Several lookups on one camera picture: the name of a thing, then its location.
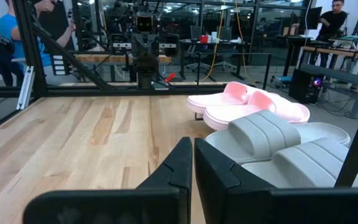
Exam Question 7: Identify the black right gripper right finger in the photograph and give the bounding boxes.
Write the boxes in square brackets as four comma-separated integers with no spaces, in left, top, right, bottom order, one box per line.
[194,138,358,224]

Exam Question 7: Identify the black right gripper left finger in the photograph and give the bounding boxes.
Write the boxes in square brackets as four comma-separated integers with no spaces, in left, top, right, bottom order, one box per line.
[22,136,193,224]

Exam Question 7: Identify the grey rubber slide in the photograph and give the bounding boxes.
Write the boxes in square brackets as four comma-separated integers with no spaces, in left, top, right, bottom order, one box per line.
[204,110,351,166]
[242,138,358,189]

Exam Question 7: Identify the pink rubber slide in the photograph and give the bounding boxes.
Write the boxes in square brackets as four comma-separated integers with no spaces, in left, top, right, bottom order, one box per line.
[203,90,311,131]
[186,81,260,114]

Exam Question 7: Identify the wooden top workbench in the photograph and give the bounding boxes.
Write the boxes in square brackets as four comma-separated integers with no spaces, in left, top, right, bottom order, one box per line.
[75,53,173,65]

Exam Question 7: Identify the grey office chair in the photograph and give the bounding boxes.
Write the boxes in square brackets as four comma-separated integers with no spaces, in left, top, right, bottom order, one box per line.
[213,26,239,71]
[186,25,213,72]

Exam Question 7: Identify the black desk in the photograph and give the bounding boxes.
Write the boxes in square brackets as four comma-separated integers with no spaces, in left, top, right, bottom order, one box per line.
[178,40,251,81]

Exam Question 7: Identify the silver aluminium extrusion piece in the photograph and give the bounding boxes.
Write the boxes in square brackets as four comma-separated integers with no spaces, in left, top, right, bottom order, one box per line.
[16,65,36,111]

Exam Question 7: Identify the black computer with lit fan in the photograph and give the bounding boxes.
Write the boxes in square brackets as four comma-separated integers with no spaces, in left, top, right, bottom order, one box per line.
[288,68,325,105]

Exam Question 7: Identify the black monitor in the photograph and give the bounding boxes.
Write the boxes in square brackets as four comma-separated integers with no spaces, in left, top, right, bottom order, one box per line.
[305,6,323,30]

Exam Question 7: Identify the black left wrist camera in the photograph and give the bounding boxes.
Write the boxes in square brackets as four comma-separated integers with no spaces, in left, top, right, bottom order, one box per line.
[135,12,154,34]

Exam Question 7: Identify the yellow hanging cable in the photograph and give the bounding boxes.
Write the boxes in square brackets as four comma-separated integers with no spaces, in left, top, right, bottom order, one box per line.
[203,0,226,82]
[234,0,252,83]

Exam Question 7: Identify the black aluminium rig frame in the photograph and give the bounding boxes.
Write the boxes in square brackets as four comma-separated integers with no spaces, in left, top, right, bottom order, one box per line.
[0,0,257,139]

